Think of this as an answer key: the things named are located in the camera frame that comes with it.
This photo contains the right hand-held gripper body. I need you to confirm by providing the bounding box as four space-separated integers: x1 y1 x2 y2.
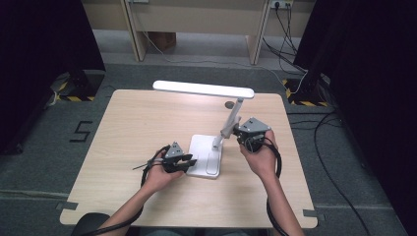
235 116 272 153

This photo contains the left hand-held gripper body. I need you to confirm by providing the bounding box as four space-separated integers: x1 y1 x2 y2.
161 141 188 174

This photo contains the white desk lamp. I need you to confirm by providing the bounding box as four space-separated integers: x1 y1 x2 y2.
151 80 256 180

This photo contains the person's left hand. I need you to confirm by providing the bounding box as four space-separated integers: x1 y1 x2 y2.
141 162 185 195

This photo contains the person's right hand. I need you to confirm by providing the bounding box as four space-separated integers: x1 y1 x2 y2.
239 130 279 182

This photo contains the striped black stand base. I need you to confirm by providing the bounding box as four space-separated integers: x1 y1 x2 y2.
282 72 330 108
48 68 106 103

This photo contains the grey tape piece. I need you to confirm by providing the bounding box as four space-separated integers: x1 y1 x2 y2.
55 201 80 211
302 208 327 221

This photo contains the brown cardboard box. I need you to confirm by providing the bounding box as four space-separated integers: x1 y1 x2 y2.
148 31 177 53

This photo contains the beige wooden desk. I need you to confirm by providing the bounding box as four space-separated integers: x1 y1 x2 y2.
82 0 318 66

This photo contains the black curtain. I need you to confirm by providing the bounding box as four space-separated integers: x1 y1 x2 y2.
292 0 417 236
0 0 108 155

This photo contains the white power outlet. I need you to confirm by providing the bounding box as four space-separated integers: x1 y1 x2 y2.
269 0 295 10

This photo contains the grey cable tie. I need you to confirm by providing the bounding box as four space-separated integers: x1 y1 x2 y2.
132 158 165 171

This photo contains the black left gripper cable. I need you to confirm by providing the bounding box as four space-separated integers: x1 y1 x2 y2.
73 144 172 236

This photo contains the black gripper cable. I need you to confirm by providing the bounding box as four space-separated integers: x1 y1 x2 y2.
261 137 290 236
73 144 172 236

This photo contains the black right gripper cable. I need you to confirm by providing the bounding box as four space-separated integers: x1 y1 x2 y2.
261 137 290 236

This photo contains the long black floor cable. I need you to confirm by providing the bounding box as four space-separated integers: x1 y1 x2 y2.
286 109 374 236

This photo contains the bundle of black cables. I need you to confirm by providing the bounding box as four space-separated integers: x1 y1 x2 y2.
261 3 310 75

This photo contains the white floor cable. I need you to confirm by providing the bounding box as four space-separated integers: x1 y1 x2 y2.
132 9 310 96

